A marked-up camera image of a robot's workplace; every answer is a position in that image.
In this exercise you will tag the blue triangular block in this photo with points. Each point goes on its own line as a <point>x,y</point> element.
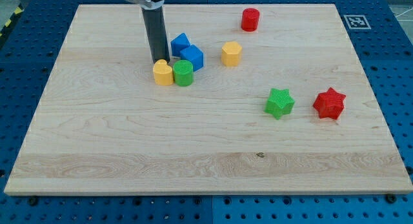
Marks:
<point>179,43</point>

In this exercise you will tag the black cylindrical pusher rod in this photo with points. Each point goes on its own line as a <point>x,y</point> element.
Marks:
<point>156,34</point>

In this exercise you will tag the red cylinder block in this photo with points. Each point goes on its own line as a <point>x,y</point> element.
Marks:
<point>250,19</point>

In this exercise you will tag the green star block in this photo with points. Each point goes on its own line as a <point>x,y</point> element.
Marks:
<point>279,103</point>

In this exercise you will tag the yellow heart block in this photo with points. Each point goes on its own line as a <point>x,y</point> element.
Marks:
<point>163,73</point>

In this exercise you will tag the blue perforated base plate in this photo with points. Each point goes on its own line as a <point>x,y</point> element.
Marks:
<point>27,57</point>

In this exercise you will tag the green cylinder block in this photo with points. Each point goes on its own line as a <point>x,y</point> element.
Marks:
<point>183,73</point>

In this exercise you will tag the blue cube block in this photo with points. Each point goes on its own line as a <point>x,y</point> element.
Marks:
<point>193,54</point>

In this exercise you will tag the light wooden board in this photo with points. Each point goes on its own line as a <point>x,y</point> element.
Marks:
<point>103,127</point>

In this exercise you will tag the yellow hexagon block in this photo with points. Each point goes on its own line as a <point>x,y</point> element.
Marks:
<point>231,53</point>

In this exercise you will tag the red star block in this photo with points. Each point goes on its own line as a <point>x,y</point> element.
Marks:
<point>329,104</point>

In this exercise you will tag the white fiducial marker tag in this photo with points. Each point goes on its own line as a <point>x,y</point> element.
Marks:
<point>357,22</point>

